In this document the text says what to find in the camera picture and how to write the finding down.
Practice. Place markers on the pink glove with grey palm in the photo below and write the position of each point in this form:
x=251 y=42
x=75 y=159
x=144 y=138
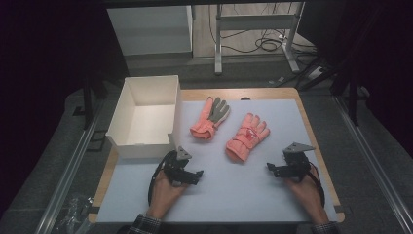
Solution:
x=207 y=120

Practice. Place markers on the dark curtain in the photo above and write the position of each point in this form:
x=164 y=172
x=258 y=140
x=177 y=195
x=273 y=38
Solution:
x=48 y=65
x=383 y=65

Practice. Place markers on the white cabinet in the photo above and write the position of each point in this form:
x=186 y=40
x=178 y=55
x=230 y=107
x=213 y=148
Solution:
x=149 y=29

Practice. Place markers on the white box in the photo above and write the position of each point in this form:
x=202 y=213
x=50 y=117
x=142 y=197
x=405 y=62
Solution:
x=149 y=120

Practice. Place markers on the pink glove with red print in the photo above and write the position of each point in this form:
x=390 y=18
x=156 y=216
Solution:
x=246 y=136

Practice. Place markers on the black floor bracket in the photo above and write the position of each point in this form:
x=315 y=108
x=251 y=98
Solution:
x=96 y=140

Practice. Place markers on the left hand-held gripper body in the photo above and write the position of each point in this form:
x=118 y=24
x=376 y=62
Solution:
x=175 y=165

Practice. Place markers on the person's right hand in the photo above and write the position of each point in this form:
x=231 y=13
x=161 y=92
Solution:
x=307 y=196

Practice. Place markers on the black stand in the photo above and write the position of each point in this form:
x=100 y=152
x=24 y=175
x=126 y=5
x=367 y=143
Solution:
x=352 y=97
x=87 y=100

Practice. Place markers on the person's left hand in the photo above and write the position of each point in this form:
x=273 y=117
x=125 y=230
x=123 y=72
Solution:
x=165 y=196

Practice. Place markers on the aluminium rail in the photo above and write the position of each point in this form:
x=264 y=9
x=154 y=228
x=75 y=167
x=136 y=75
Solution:
x=373 y=162
x=65 y=178

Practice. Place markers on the white power strip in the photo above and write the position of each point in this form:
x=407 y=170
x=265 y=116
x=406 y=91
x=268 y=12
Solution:
x=315 y=73

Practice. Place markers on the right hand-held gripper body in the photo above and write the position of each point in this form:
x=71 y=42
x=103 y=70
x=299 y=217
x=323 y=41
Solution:
x=297 y=162

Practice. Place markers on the clear plastic bag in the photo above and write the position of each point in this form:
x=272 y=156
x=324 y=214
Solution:
x=74 y=211

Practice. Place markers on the grey metal desk frame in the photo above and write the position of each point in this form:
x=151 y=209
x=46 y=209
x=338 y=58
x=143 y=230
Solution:
x=256 y=22

